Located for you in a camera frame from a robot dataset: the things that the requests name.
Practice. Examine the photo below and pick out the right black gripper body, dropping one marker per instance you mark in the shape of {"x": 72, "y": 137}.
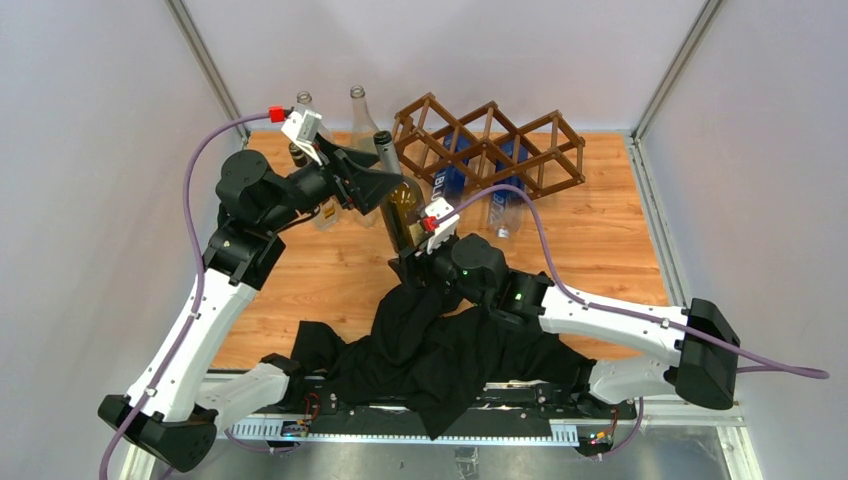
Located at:
{"x": 436, "y": 266}

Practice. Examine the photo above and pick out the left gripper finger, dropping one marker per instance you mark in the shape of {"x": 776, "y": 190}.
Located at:
{"x": 332, "y": 155}
{"x": 367, "y": 189}

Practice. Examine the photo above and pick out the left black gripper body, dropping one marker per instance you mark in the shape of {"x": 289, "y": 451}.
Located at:
{"x": 330, "y": 182}

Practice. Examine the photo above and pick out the dark green wine bottle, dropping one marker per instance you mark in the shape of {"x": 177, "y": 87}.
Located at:
{"x": 403, "y": 206}

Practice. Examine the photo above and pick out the clear bottle dark label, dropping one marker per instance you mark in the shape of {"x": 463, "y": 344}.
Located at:
{"x": 305, "y": 98}

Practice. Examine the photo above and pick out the blue labelled clear bottle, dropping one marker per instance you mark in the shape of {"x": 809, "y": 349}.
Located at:
{"x": 449, "y": 181}

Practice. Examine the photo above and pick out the small clear black-capped bottle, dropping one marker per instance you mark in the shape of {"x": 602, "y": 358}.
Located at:
{"x": 328, "y": 213}

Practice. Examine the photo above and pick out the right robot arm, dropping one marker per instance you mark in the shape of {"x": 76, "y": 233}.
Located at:
{"x": 680, "y": 348}

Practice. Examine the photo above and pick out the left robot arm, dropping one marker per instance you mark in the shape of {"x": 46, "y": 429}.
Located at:
{"x": 166, "y": 412}

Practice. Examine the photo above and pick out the brown wooden wine rack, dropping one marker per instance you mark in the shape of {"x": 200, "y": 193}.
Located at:
{"x": 486, "y": 147}

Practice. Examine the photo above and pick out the black cloth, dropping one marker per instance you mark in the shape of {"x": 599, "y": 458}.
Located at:
{"x": 419, "y": 346}

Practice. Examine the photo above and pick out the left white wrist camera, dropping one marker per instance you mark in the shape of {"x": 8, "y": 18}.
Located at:
{"x": 301, "y": 128}

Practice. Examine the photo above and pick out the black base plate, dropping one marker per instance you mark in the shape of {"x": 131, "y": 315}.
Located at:
{"x": 424, "y": 414}

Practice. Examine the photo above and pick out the aluminium frame rail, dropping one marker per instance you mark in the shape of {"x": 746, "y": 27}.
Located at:
{"x": 671, "y": 409}

